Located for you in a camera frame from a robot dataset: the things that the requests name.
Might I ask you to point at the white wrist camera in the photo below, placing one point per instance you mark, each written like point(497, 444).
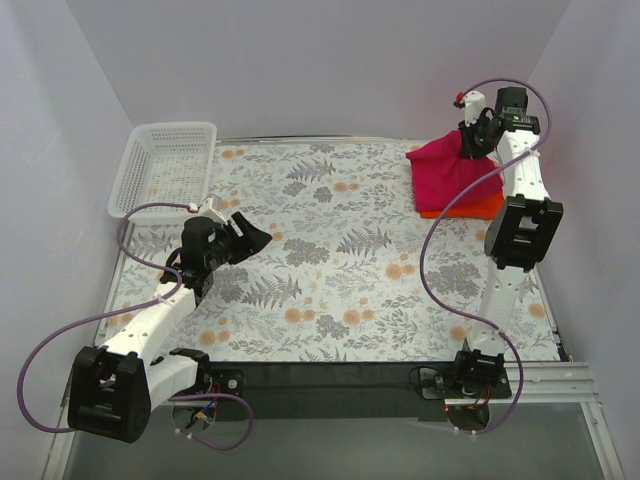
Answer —
point(472, 103)
point(208, 208)

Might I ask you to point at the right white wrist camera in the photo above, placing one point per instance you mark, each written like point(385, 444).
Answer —
point(472, 103)

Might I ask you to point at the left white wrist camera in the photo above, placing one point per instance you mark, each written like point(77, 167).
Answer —
point(208, 208)

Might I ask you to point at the magenta t-shirt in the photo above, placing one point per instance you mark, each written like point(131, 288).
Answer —
point(439, 173)

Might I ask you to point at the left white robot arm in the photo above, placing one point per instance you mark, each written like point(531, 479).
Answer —
point(116, 386)

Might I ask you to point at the floral table mat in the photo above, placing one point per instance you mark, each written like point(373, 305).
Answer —
point(353, 272)

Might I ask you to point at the white plastic basket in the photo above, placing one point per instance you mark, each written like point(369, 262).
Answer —
point(164, 162)

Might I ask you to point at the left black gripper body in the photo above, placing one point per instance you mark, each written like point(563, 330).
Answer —
point(235, 239)

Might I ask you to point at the folded orange t-shirt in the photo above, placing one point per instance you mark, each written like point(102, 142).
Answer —
point(484, 209)

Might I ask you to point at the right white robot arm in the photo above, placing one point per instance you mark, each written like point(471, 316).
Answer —
point(517, 239)

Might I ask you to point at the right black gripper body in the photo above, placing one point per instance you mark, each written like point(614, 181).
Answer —
point(473, 138)

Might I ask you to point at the aluminium frame rail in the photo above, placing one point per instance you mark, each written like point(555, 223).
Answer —
point(552, 427)

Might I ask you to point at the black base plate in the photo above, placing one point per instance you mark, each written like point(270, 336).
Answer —
point(343, 390)

